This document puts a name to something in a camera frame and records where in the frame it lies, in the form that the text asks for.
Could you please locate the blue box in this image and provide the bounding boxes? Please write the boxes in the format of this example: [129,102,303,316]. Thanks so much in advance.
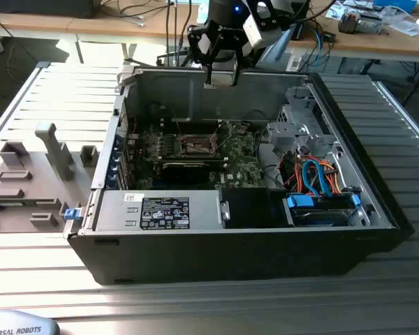
[373,0,418,14]

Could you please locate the blue hanging cable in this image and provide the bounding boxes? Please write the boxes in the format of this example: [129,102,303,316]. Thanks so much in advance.
[312,26,328,73]

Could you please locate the orange red power wires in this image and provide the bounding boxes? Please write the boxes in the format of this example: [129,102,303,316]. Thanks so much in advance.
[278,155,343,196]

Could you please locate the wooden desk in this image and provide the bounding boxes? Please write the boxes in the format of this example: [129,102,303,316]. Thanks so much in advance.
[286,0,419,64]
[0,2,200,39]

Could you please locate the hard disk in blue carrier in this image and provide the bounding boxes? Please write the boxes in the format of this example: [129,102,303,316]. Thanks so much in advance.
[281,193,363,228]

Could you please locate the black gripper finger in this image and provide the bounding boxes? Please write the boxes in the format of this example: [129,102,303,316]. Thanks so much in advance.
[232,33,255,87]
[187,24,216,87]

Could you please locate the grey power supply unit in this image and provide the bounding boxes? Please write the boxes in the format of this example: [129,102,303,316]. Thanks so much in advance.
[94,190,225,232]

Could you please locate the black computer tower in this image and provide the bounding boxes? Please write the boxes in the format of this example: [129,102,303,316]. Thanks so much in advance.
[0,0,96,20]

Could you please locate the black plastic shroud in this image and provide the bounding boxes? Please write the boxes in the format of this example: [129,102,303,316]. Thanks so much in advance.
[221,187,288,230]

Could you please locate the dark CPU cooler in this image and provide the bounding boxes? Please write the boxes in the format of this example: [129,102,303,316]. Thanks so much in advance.
[337,9,361,35]

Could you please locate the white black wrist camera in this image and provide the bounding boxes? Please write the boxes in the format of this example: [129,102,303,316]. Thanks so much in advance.
[242,14,272,49]

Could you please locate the blue flat data wire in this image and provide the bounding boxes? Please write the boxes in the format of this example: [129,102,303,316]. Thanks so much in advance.
[300,156,333,199]

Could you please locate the grey parts rack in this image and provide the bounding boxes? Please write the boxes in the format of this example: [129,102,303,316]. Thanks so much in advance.
[0,121,99,234]

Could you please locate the CPU socket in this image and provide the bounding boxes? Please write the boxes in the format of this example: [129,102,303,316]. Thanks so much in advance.
[175,133,220,157]

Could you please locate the silver metal drive cage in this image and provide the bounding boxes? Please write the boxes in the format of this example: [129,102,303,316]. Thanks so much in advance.
[266,86,340,162]

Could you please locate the white leaflet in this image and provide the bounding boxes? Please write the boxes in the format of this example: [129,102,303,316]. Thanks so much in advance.
[326,3,346,20]

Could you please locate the grey drive unit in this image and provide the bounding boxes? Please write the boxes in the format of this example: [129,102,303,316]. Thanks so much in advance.
[355,13,385,35]

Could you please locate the RAM slot with white clip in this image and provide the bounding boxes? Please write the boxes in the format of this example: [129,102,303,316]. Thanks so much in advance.
[159,118,228,125]
[159,125,228,131]
[161,157,228,164]

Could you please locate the silver topped CPU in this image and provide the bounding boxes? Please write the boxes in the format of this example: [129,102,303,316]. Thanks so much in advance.
[209,68,235,88]

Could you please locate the thin black cable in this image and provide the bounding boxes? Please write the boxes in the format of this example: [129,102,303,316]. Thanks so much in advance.
[244,109,270,147]

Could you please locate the clear plastic bag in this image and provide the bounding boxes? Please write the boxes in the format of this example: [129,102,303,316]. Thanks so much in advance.
[387,19,419,36]

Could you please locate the green motherboard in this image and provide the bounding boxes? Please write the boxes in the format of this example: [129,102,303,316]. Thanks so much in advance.
[125,118,269,192]

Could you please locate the black PC case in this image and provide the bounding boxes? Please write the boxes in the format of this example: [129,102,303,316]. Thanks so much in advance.
[65,65,416,286]

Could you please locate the black graphics card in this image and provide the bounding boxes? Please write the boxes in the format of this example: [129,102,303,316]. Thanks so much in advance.
[139,158,212,185]

